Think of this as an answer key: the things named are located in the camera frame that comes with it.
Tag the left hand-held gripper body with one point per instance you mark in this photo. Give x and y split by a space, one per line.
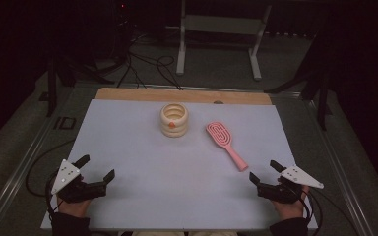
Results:
78 191

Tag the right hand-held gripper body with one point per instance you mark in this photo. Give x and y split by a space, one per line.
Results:
282 192

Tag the pink hairbrush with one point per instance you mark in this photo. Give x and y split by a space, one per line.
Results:
221 134

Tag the cream ribbed cup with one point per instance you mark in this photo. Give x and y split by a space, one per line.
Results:
174 126

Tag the person's left hand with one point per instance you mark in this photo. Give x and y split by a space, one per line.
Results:
74 208

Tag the person's right hand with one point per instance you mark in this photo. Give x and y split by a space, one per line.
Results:
290 209

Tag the white table board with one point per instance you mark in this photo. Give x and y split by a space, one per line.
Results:
177 183

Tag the black stand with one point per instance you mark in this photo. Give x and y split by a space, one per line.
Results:
321 95
51 85

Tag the wooden board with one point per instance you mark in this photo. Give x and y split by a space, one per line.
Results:
144 95

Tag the white metal stand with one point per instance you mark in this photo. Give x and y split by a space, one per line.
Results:
221 24

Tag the black rectangular floor bracket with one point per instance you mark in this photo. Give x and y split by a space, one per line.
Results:
65 123

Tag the metal floor rail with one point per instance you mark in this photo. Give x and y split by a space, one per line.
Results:
16 173
338 170

